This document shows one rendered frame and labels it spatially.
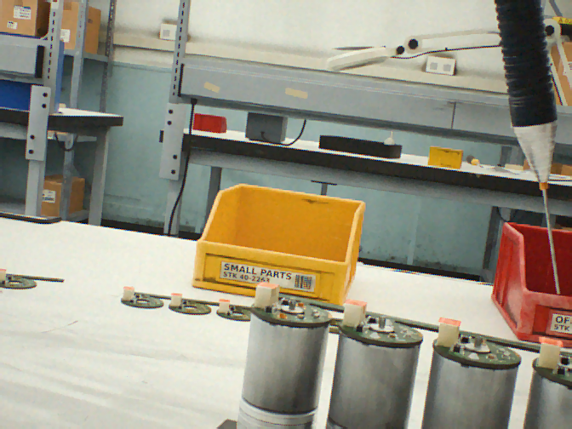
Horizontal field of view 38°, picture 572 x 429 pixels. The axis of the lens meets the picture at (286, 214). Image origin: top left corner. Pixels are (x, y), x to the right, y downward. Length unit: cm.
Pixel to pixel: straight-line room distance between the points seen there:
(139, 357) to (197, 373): 3
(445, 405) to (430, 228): 443
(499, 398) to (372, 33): 445
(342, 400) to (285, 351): 2
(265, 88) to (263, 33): 219
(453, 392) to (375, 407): 2
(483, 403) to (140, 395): 16
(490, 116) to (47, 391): 224
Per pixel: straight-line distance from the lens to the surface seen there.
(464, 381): 24
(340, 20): 468
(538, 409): 24
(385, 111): 250
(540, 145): 21
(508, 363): 24
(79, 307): 47
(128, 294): 49
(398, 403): 25
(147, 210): 486
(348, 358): 24
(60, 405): 34
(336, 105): 251
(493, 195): 260
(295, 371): 25
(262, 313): 25
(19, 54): 277
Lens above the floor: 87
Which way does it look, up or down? 7 degrees down
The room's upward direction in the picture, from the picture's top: 7 degrees clockwise
